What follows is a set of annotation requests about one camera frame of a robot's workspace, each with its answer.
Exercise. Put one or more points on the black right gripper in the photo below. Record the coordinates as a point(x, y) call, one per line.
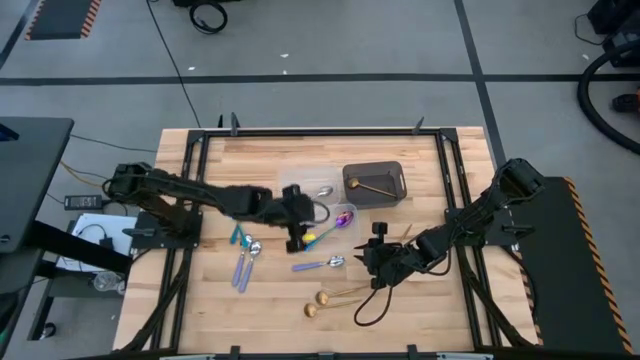
point(392, 262)

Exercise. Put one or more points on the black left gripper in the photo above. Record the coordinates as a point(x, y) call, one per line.
point(295, 207)

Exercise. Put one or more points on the gold spoon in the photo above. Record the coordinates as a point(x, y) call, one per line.
point(322, 298)
point(353, 183)
point(310, 310)
point(406, 232)

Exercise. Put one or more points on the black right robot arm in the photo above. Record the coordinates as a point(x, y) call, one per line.
point(470, 220)

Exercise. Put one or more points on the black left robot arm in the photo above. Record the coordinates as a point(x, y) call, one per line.
point(200, 192)

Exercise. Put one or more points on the dark grey plastic bin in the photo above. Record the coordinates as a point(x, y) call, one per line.
point(385, 172)

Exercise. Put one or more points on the small black charger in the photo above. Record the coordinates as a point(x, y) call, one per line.
point(107, 243)

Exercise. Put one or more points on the black platform hazard stripes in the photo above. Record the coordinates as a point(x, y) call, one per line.
point(560, 260)

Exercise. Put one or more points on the clear glass jar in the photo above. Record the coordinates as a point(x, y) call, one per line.
point(105, 282)

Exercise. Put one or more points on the white sheet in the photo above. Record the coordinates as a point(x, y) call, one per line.
point(90, 222)

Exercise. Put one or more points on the black power adapter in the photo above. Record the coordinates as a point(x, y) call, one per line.
point(82, 202)

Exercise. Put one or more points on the black desk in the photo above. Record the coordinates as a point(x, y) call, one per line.
point(30, 175)

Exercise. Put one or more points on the black orange device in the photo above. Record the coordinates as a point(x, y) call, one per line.
point(627, 102)

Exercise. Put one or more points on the black mat orange stripes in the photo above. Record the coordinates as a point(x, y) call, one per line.
point(60, 17)

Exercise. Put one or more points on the black equipment case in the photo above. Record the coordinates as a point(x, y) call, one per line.
point(615, 15)

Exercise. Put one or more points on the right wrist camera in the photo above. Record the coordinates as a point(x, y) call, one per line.
point(380, 231)

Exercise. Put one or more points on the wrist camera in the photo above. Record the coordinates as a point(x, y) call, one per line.
point(291, 190)
point(380, 231)

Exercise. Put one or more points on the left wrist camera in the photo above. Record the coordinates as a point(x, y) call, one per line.
point(291, 190)

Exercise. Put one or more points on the black aluminium table frame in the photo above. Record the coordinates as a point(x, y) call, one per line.
point(320, 132)

